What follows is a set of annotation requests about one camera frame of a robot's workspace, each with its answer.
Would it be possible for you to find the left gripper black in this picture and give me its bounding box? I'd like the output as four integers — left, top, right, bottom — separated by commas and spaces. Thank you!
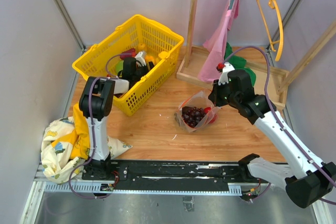
133, 62, 164, 83

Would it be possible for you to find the pink shirt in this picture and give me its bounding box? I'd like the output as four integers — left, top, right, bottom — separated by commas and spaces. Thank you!
197, 0, 239, 82

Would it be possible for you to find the patterned yellow white cloth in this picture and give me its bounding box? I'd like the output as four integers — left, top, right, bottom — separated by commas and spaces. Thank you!
40, 103, 132, 184

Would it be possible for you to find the clear zip top bag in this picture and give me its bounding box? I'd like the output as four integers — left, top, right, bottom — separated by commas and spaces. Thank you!
174, 89, 220, 133

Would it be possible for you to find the green cloth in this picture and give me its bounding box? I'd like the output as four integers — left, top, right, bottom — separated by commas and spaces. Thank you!
224, 42, 256, 86

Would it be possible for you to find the green round fruit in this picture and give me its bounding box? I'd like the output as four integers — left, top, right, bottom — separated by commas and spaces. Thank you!
114, 60, 123, 73

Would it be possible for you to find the yellow plastic basket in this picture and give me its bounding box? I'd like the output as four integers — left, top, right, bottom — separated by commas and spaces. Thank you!
72, 14, 184, 116

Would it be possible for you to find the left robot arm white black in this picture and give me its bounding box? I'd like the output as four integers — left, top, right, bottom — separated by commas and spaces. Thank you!
79, 57, 154, 180

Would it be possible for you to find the yellow pear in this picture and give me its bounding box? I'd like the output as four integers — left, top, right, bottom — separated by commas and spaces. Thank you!
138, 43, 148, 51

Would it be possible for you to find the purple sweet potato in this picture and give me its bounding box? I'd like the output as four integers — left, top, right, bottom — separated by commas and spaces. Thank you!
122, 48, 137, 57

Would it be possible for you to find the wooden clothes rack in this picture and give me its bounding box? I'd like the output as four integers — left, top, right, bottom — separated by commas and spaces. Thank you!
176, 0, 335, 110

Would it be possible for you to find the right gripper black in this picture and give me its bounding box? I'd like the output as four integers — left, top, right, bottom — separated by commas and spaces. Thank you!
208, 78, 240, 107

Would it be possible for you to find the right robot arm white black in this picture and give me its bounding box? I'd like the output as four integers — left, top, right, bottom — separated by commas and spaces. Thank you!
208, 69, 335, 208

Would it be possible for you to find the dark grape bunch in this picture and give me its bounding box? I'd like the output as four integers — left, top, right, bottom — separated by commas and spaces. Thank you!
182, 106, 205, 128

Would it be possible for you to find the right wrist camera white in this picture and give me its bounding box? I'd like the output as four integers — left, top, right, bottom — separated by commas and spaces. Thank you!
216, 62, 235, 86

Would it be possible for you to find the red apple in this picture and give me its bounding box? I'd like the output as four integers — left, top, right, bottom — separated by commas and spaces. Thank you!
204, 107, 217, 124

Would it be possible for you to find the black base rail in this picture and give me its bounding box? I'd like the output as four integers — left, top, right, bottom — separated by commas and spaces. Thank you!
81, 159, 258, 195

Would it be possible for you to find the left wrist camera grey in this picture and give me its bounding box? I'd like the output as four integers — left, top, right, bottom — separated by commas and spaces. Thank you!
134, 50, 146, 67

